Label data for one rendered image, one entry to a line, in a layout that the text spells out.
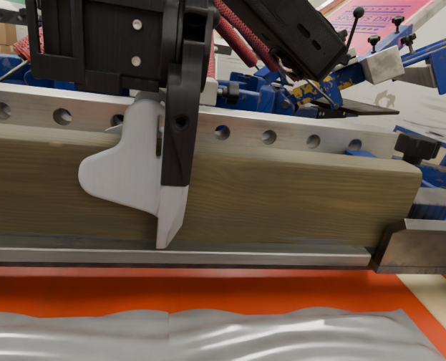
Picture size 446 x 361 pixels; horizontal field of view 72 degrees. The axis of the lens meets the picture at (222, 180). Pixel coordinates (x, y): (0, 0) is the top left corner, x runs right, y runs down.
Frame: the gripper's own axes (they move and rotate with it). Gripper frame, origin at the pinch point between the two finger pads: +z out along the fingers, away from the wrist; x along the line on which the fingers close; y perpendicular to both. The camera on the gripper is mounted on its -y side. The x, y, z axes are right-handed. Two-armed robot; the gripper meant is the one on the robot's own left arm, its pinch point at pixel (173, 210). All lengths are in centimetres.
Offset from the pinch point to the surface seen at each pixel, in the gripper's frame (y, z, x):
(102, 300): 4.4, 5.5, 2.9
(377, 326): -14.2, 4.9, 6.2
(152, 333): 0.9, 5.1, 5.9
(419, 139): -26.8, -5.1, -9.8
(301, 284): -10.7, 5.5, 1.4
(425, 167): -65, 9, -45
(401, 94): -200, 2, -230
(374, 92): -200, 5, -268
